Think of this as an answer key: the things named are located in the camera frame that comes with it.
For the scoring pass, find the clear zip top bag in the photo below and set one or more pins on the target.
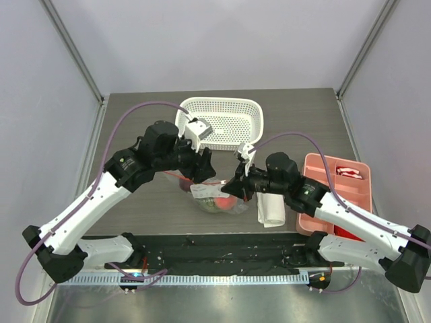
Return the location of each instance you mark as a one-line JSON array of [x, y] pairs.
[[207, 195]]

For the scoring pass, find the pink divided tray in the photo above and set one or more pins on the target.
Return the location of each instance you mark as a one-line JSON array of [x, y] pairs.
[[357, 192]]

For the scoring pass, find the dark red fake fruit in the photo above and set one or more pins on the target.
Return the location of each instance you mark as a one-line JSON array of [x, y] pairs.
[[185, 185]]

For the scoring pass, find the white folded towel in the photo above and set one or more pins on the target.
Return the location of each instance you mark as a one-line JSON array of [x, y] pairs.
[[271, 210]]

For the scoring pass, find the white slotted cable duct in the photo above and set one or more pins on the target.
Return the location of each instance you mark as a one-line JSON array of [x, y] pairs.
[[115, 278]]

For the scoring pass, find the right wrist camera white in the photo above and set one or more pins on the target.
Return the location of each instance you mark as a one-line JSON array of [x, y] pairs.
[[245, 154]]

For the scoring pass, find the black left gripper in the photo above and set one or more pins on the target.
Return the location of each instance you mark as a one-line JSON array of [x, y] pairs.
[[199, 170]]

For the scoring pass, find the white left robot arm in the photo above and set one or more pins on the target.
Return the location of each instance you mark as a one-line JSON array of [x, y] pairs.
[[60, 247]]

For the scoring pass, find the white perforated plastic basket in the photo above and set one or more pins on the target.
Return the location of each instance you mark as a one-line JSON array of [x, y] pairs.
[[233, 121]]

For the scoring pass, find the red white striped packet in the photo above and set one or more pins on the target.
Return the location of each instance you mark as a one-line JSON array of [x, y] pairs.
[[348, 172]]

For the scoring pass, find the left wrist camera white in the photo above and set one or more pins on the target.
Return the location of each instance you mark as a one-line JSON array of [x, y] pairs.
[[197, 130]]

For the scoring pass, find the green fake broccoli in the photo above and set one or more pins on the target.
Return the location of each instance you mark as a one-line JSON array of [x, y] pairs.
[[208, 205]]

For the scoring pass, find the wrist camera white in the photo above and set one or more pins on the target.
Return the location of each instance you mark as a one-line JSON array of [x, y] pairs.
[[197, 130], [245, 154]]

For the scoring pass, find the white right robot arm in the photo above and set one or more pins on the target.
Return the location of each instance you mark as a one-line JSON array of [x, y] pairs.
[[399, 253]]

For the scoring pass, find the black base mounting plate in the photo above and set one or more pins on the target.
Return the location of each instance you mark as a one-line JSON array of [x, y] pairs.
[[224, 255]]

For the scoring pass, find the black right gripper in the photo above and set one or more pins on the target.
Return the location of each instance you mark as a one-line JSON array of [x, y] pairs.
[[243, 182]]

